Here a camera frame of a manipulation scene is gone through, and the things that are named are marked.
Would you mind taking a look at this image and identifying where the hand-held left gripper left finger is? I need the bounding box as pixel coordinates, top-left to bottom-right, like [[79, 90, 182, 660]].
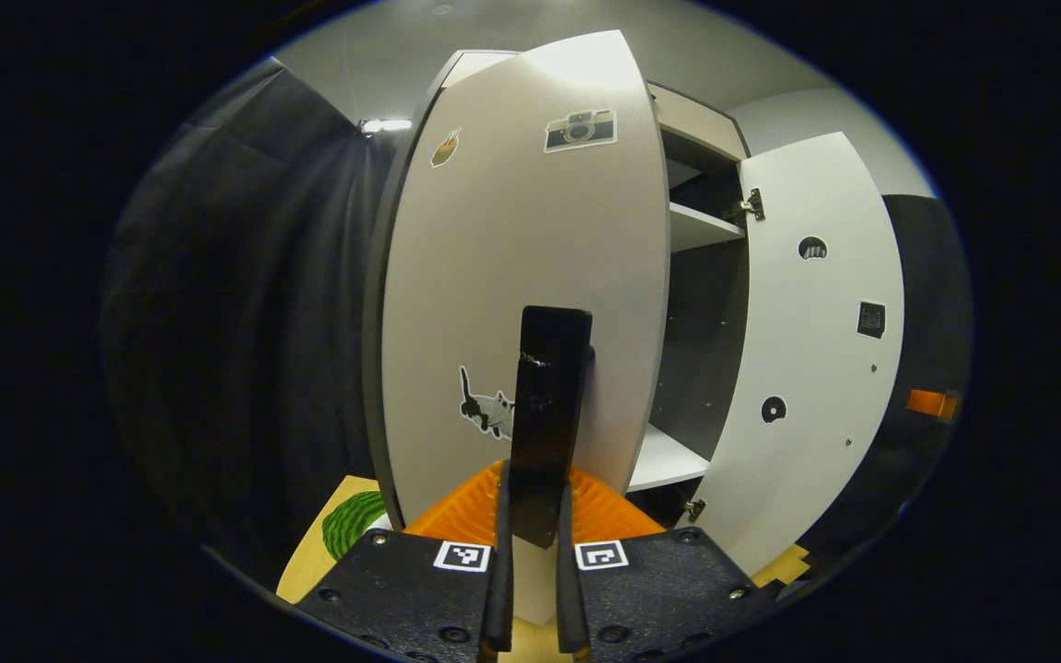
[[294, 459, 517, 663]]

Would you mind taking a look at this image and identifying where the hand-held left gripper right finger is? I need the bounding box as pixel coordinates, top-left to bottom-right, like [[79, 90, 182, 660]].
[[555, 465, 785, 663]]

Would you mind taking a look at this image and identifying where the white cabinet door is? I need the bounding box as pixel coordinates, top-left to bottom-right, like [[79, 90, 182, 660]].
[[675, 132, 906, 579], [381, 29, 671, 629]]

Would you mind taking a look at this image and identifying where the black door handle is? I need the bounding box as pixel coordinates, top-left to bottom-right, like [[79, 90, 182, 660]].
[[509, 306, 595, 551]]

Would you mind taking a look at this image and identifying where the white double-door shoe cabinet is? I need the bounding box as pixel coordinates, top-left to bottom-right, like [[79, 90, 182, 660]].
[[362, 48, 752, 535]]

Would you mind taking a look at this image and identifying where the white cabinet shelf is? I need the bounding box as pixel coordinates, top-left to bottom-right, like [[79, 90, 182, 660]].
[[669, 203, 746, 253], [627, 422, 711, 494]]

